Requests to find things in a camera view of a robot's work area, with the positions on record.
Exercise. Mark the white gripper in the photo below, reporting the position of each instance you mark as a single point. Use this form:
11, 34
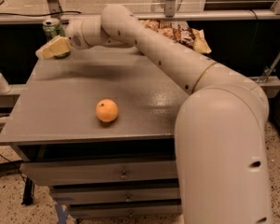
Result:
75, 32

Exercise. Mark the green soda can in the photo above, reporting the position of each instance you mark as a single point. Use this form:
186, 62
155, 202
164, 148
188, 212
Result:
53, 27

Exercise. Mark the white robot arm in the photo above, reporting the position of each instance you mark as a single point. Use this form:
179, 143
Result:
219, 130

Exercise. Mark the orange fruit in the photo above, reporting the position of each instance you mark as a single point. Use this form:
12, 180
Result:
107, 110

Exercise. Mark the grey drawer cabinet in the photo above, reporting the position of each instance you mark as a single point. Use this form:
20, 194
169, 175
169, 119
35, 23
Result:
54, 119

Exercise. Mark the brown chip bag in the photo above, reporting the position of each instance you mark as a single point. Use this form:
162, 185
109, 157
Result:
182, 34

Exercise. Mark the top grey drawer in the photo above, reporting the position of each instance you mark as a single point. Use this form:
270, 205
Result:
63, 173

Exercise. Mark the grey drawer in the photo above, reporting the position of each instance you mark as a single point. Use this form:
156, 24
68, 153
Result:
63, 173
125, 192
132, 209

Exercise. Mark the middle grey drawer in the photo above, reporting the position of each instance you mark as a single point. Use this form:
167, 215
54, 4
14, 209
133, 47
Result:
125, 192

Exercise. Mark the bottom grey drawer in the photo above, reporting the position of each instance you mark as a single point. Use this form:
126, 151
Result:
132, 209

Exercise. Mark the metal frame rail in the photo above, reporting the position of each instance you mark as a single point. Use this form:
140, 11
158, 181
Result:
208, 15

